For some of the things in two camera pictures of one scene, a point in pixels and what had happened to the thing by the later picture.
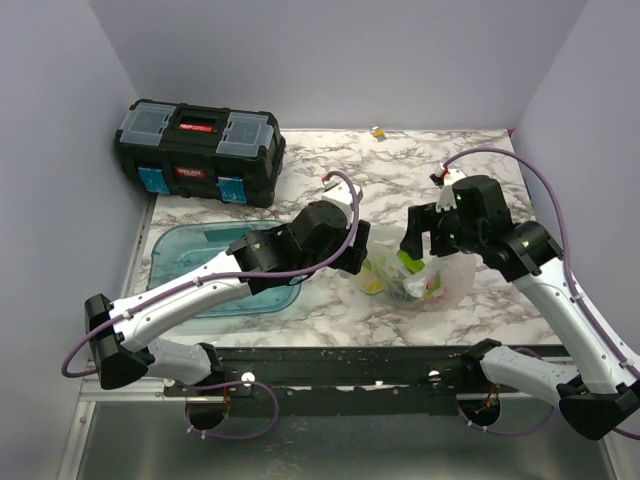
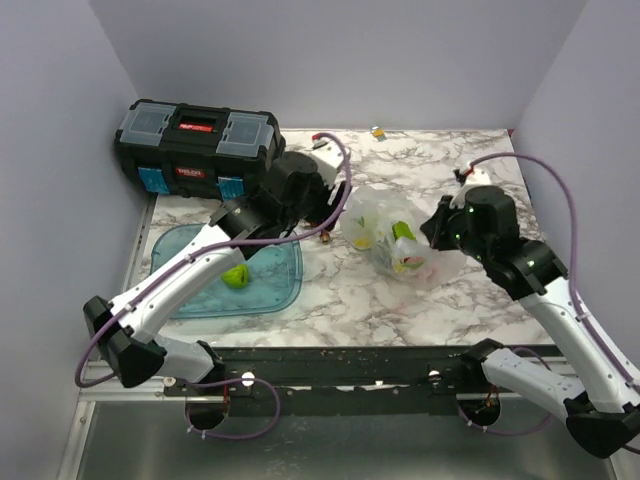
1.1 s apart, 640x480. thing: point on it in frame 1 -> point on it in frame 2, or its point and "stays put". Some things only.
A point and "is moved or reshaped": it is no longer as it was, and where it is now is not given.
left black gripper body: (349, 260) -> (318, 209)
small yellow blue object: (380, 134) stays put
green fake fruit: (414, 265) -> (402, 230)
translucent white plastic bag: (387, 281) is moved or reshaped
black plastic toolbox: (177, 149) stays put
